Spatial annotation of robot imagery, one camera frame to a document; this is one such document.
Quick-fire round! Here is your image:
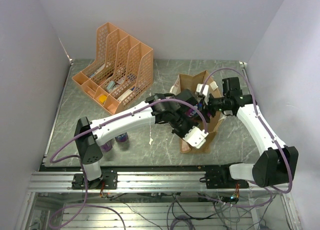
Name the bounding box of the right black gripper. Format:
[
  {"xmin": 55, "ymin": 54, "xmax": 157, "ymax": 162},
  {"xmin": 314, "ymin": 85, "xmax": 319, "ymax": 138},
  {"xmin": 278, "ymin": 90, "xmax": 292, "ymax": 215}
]
[{"xmin": 194, "ymin": 91, "xmax": 230, "ymax": 122}]

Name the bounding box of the burlap canvas tote bag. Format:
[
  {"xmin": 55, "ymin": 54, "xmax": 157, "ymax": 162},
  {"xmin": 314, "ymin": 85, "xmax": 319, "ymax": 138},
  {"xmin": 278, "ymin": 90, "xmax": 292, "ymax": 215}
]
[{"xmin": 170, "ymin": 71, "xmax": 225, "ymax": 154}]

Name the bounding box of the purple fanta can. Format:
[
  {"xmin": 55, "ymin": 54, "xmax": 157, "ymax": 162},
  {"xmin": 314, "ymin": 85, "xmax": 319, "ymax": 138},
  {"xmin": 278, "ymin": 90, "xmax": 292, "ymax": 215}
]
[
  {"xmin": 100, "ymin": 140, "xmax": 113, "ymax": 153},
  {"xmin": 185, "ymin": 108, "xmax": 202, "ymax": 121},
  {"xmin": 115, "ymin": 132, "xmax": 129, "ymax": 143}
]

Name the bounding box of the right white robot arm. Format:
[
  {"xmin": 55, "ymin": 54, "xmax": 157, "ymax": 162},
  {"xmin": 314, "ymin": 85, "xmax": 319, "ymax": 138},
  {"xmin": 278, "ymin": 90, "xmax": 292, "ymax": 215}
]
[{"xmin": 196, "ymin": 77, "xmax": 299, "ymax": 189}]

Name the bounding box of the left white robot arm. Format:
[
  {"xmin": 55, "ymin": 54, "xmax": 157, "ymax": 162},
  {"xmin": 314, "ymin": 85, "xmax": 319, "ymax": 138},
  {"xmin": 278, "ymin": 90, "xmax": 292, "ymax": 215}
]
[{"xmin": 74, "ymin": 90, "xmax": 207, "ymax": 189}]

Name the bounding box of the orange plastic file organizer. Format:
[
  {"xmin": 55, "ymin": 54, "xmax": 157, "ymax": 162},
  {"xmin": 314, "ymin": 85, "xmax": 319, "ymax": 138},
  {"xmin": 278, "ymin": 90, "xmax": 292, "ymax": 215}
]
[{"xmin": 72, "ymin": 22, "xmax": 154, "ymax": 115}]

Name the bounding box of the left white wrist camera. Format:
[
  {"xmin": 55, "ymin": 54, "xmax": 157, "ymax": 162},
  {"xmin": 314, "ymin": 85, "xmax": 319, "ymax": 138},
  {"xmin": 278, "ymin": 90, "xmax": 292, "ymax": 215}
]
[{"xmin": 182, "ymin": 126, "xmax": 209, "ymax": 149}]

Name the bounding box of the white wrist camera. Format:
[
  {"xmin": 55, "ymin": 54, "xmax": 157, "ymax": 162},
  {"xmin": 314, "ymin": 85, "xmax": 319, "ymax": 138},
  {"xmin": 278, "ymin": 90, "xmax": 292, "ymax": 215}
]
[
  {"xmin": 182, "ymin": 126, "xmax": 209, "ymax": 149},
  {"xmin": 195, "ymin": 83, "xmax": 210, "ymax": 105}
]

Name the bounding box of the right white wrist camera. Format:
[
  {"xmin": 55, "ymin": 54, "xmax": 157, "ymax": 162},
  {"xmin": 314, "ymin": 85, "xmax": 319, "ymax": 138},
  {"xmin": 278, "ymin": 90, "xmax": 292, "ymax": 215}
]
[{"xmin": 195, "ymin": 83, "xmax": 210, "ymax": 105}]

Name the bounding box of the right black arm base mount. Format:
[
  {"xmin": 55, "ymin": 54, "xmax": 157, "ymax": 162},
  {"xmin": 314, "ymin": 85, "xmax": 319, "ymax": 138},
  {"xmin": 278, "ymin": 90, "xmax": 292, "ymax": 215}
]
[{"xmin": 199, "ymin": 164, "xmax": 249, "ymax": 189}]

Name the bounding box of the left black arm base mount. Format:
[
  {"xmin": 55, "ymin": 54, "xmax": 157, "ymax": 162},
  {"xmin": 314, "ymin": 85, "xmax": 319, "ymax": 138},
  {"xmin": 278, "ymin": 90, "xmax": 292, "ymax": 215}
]
[{"xmin": 71, "ymin": 170, "xmax": 118, "ymax": 190}]

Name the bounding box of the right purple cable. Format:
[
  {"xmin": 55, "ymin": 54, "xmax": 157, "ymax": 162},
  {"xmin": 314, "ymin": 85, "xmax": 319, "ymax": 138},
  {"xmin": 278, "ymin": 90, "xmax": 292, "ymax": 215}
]
[{"xmin": 202, "ymin": 67, "xmax": 293, "ymax": 208}]

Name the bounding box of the purple cable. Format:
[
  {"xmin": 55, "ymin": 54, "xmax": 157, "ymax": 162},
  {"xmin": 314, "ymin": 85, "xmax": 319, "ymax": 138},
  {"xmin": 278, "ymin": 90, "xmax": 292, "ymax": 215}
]
[
  {"xmin": 48, "ymin": 98, "xmax": 210, "ymax": 230},
  {"xmin": 202, "ymin": 67, "xmax": 293, "ymax": 208}
]

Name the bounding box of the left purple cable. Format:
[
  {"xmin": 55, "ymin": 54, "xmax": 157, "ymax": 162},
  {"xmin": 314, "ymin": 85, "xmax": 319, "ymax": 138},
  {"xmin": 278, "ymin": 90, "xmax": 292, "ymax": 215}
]
[{"xmin": 48, "ymin": 98, "xmax": 210, "ymax": 230}]

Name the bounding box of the aluminium frame rail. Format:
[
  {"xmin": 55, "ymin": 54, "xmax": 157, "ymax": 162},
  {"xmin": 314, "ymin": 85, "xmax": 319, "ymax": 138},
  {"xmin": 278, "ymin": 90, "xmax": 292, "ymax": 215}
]
[{"xmin": 27, "ymin": 169, "xmax": 291, "ymax": 193}]

